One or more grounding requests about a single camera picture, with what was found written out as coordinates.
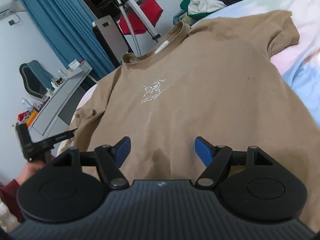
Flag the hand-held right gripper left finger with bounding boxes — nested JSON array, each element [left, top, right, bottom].
[[53, 136, 131, 190]]

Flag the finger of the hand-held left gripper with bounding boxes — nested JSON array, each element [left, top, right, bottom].
[[43, 128, 78, 147]]

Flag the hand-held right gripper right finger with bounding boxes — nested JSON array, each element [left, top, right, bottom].
[[194, 136, 276, 188]]

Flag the tan t-shirt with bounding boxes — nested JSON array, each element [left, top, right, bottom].
[[71, 9, 320, 233]]

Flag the person's left forearm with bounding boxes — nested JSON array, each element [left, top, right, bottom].
[[0, 178, 24, 232]]

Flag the person's left hand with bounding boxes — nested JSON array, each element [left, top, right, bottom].
[[20, 154, 55, 182]]

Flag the orange box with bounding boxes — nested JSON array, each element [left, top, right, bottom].
[[17, 110, 40, 128]]

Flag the grey dresser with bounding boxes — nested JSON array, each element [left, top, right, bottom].
[[27, 60, 97, 141]]

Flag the wavy-framed mirror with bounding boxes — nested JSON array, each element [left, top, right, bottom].
[[19, 60, 54, 99]]

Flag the white box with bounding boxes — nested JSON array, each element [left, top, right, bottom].
[[68, 60, 81, 72]]

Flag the silver steamer board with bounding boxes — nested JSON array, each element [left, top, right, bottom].
[[92, 15, 131, 68]]

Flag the blue curtain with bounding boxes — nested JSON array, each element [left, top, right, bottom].
[[20, 0, 119, 80]]

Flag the red garment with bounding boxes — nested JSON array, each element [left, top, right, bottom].
[[119, 0, 164, 36]]

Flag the garment steamer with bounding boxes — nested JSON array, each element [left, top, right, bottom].
[[97, 0, 161, 57]]

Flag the pastel bed blanket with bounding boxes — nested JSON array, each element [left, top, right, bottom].
[[56, 0, 320, 155]]

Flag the wall socket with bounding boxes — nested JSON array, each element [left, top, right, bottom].
[[8, 14, 21, 27]]

